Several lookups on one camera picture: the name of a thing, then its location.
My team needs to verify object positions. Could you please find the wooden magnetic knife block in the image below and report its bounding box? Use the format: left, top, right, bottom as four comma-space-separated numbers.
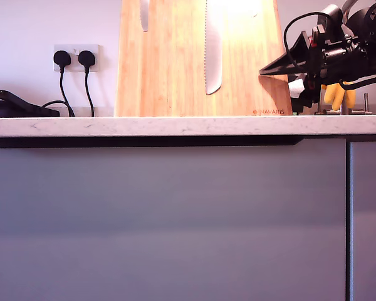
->
113, 0, 294, 117

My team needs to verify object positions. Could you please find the black mains plug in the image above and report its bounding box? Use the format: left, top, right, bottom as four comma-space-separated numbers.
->
78, 50, 97, 68
53, 50, 72, 67

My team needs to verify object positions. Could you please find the long serrated bread knife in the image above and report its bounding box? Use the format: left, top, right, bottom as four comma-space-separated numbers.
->
204, 0, 223, 95

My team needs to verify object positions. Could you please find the small steel knife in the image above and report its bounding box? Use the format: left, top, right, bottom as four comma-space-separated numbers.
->
140, 0, 150, 33

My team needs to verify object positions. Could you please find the black cabinet handle rail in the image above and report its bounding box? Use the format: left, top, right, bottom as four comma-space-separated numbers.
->
0, 137, 303, 149

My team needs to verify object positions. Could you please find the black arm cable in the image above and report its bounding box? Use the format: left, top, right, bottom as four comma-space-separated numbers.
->
338, 71, 376, 92

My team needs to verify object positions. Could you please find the wrist camera box on bracket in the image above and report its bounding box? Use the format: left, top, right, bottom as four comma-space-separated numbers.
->
318, 4, 352, 40

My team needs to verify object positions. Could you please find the white double wall socket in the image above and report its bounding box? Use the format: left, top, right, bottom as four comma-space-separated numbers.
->
53, 44, 102, 73

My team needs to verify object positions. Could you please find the narrow grey cabinet door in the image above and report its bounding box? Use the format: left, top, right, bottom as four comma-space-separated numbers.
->
350, 141, 376, 301

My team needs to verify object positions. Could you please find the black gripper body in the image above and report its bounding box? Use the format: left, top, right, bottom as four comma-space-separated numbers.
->
311, 25, 368, 84

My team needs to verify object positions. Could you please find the black appliance cable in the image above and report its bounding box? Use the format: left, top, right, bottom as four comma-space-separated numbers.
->
42, 100, 75, 118

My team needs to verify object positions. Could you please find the wide grey cabinet door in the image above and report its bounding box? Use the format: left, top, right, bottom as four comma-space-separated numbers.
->
0, 140, 347, 301

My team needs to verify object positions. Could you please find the black camera cable loop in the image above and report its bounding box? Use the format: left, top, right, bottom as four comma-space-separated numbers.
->
283, 11, 325, 76

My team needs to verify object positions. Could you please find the yellow rubber glove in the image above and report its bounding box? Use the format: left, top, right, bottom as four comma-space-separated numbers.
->
321, 82, 355, 111

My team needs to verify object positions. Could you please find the black countertop appliance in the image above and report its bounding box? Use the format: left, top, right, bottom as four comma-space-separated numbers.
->
0, 89, 61, 119

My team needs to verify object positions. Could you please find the black plug cable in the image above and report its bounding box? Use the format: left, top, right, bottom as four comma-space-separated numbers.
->
59, 65, 76, 118
84, 66, 95, 118

